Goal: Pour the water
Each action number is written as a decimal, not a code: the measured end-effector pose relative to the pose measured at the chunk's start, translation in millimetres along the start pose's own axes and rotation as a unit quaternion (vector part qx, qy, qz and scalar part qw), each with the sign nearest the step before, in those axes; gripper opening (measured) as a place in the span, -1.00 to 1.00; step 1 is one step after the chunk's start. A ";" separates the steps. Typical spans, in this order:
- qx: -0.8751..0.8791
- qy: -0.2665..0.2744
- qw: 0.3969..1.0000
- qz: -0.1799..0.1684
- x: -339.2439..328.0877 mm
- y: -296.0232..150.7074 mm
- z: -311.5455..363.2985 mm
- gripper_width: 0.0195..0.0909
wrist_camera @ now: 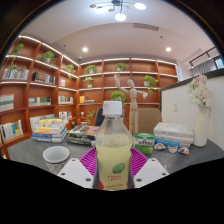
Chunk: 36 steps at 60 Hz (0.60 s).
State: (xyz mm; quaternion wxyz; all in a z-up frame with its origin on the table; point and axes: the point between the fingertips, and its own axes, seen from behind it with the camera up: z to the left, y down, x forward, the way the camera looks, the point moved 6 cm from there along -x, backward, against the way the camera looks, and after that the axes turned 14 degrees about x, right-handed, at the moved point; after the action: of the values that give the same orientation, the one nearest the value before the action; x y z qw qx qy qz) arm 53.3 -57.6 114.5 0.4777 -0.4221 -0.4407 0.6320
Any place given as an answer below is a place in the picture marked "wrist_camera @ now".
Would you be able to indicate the small snack packet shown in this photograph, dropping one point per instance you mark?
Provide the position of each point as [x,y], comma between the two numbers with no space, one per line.
[160,146]
[172,149]
[183,150]

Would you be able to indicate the wooden artist mannequin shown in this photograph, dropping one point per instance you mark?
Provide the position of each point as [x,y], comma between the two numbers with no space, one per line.
[133,103]

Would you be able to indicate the white cup with triangle pattern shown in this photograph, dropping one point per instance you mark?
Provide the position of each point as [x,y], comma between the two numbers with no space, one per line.
[56,160]

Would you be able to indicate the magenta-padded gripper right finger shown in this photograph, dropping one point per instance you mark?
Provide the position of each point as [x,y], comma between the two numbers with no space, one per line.
[150,172]

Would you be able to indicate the ceiling air vent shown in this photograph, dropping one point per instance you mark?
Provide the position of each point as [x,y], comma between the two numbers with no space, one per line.
[146,26]

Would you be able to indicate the round recessed ceiling light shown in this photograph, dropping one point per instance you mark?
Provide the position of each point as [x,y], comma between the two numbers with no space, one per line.
[168,49]
[85,49]

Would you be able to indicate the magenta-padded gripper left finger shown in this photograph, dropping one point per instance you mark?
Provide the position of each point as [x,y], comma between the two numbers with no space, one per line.
[76,172]

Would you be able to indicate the grey window curtain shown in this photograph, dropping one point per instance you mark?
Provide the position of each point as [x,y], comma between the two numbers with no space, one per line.
[203,68]

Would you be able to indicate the window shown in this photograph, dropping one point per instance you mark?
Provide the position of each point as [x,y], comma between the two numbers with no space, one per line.
[219,62]

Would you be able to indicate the white wall socket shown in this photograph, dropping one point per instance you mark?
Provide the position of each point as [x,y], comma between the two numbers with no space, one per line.
[175,106]

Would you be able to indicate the stack of colourful books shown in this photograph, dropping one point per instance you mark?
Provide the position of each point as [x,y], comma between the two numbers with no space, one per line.
[50,130]

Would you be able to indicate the green and white box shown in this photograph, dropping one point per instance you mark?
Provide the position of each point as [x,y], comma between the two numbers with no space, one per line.
[144,143]

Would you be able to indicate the clear bottle of yellow drink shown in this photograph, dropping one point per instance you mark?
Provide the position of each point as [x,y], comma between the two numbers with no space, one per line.
[114,150]

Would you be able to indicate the pink and white flower bouquet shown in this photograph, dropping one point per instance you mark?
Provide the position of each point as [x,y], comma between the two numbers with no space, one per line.
[200,91]

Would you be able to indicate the branched ceiling lamp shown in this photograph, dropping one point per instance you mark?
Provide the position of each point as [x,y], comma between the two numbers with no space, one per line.
[120,16]

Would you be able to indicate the orange wooden shelf unit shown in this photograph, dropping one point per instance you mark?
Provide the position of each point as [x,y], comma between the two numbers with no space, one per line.
[43,93]

